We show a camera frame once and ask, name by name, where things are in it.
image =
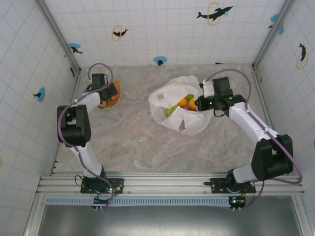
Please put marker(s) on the aluminium side rail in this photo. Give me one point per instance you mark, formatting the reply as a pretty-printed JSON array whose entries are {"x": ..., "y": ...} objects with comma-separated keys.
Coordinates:
[
  {"x": 263, "y": 98},
  {"x": 72, "y": 98}
]

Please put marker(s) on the green pear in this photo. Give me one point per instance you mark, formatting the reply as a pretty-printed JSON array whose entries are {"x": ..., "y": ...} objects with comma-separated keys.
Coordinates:
[{"x": 170, "y": 111}]

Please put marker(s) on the aluminium front rail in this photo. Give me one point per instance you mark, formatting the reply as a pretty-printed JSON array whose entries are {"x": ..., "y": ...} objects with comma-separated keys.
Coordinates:
[{"x": 167, "y": 182}]

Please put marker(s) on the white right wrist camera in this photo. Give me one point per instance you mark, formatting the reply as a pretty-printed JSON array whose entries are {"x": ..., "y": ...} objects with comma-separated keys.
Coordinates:
[{"x": 208, "y": 88}]

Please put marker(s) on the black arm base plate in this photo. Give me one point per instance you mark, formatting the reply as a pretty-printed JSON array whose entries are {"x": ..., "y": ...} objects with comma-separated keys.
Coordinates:
[
  {"x": 216, "y": 183},
  {"x": 115, "y": 182}
]

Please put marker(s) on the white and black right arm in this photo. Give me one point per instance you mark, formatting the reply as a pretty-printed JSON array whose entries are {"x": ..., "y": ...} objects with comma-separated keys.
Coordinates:
[{"x": 248, "y": 120}]

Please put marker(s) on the grey metal panel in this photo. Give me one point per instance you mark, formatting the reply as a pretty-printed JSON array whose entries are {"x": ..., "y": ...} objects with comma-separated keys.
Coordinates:
[{"x": 172, "y": 221}]

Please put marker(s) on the woven leaf-shaped fruit basket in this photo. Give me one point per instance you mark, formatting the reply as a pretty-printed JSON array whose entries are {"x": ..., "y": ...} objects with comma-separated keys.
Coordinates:
[{"x": 119, "y": 88}]

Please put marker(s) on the blue oval dolphin sticker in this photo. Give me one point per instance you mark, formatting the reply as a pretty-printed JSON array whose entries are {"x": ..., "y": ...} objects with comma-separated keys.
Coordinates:
[{"x": 160, "y": 59}]

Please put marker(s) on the white plastic bag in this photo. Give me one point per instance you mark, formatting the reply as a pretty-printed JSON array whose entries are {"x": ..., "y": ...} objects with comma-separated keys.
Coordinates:
[{"x": 192, "y": 127}]

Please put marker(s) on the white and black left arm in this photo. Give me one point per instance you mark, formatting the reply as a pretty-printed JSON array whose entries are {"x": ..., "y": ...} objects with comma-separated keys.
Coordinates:
[{"x": 88, "y": 159}]

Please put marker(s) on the small circuit board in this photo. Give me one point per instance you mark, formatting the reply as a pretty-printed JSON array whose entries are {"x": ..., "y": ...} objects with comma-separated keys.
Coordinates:
[
  {"x": 115, "y": 188},
  {"x": 237, "y": 201}
]

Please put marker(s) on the aluminium corner post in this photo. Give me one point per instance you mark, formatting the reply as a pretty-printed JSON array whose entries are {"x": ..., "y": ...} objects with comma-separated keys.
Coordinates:
[
  {"x": 264, "y": 49},
  {"x": 60, "y": 37}
]

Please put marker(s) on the orange tangerine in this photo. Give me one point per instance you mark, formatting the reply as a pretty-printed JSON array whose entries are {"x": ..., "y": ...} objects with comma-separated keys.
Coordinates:
[{"x": 183, "y": 102}]

